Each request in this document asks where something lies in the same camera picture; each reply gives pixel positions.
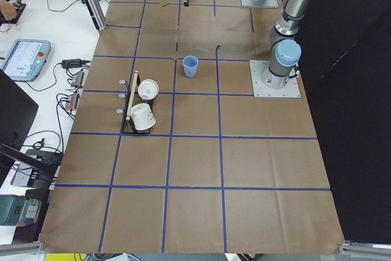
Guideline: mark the green box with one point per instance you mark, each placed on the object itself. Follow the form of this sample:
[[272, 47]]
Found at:
[[19, 210]]

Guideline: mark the white cup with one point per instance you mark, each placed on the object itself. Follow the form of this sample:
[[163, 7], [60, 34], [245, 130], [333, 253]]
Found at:
[[142, 116], [148, 89]]

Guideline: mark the wooden rack handle bar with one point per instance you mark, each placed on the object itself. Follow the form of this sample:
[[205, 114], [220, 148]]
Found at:
[[131, 96]]

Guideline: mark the black red control box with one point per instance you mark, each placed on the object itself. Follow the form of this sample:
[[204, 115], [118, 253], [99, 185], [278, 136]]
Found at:
[[19, 7]]

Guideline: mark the black wire cup rack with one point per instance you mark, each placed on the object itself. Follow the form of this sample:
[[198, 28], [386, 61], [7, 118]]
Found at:
[[128, 126]]

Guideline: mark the white cup lower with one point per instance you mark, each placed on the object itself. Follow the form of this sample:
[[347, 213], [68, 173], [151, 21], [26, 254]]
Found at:
[[142, 116]]

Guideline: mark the black power adapter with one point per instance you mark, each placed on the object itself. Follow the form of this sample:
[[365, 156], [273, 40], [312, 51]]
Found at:
[[71, 63]]

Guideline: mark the black monitor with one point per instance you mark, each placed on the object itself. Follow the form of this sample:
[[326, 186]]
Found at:
[[18, 112]]

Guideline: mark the orange grey adapter upper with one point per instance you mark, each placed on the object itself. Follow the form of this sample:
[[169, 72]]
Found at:
[[77, 79]]

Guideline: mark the orange grey adapter lower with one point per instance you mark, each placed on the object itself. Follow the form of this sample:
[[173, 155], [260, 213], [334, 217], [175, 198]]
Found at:
[[71, 102]]

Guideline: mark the grey docking hub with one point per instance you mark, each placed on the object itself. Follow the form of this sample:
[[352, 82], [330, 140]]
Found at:
[[22, 175]]

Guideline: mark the blue plastic cup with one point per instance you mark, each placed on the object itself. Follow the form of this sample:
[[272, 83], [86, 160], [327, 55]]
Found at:
[[190, 66]]

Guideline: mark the brown paper table cover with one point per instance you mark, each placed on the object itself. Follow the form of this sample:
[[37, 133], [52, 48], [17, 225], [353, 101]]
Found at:
[[220, 171]]

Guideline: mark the orange grey adapter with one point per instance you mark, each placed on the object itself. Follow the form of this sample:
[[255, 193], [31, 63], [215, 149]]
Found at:
[[77, 79], [71, 102]]

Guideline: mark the teach pendant tablet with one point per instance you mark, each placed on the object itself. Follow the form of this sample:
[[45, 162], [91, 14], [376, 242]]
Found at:
[[25, 59]]

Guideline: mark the white cup upper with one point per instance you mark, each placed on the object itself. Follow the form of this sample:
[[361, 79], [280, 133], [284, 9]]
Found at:
[[148, 89]]

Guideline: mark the person hand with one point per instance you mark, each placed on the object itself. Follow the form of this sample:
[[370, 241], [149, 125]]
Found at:
[[7, 9]]

